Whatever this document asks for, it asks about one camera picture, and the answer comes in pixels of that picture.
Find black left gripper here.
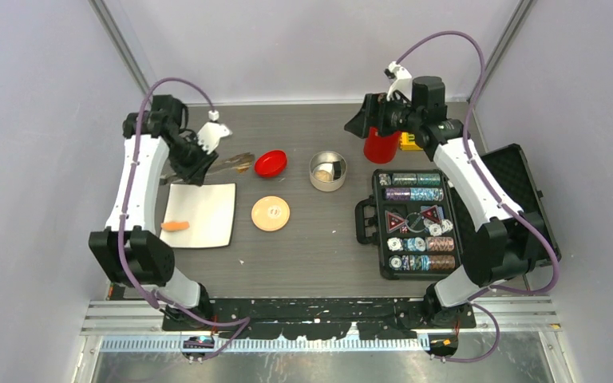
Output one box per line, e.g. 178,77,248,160
168,132,219,186

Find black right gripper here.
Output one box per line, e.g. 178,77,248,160
346,90,423,139

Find red tall cup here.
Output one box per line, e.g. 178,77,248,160
363,127,401,164

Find black white sushi piece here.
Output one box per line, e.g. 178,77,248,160
319,161,342,182

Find metal tongs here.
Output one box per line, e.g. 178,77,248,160
160,152,255,186

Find beige bun food piece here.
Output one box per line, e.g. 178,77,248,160
312,170,334,183

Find orange food piece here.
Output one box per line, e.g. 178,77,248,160
160,221,190,232

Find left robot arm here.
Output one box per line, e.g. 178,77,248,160
89,95,231,330

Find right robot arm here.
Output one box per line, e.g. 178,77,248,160
344,76,557,328

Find steel round lunch container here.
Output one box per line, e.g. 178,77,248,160
309,151,347,192

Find yellow tape measure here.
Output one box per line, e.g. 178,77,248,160
399,132,422,152

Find white square plate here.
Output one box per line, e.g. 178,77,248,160
160,184,236,249

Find red round lid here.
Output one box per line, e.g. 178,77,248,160
254,149,288,178

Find black poker chip case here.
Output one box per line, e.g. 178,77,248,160
354,144,551,281

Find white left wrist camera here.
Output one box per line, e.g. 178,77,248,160
196,110,232,154

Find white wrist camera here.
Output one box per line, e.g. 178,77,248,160
384,61,413,101
196,110,232,154

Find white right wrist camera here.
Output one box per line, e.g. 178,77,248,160
384,61,413,101

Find aluminium frame rail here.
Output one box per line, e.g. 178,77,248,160
81,297,562,361

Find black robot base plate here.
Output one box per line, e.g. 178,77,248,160
160,297,478,342

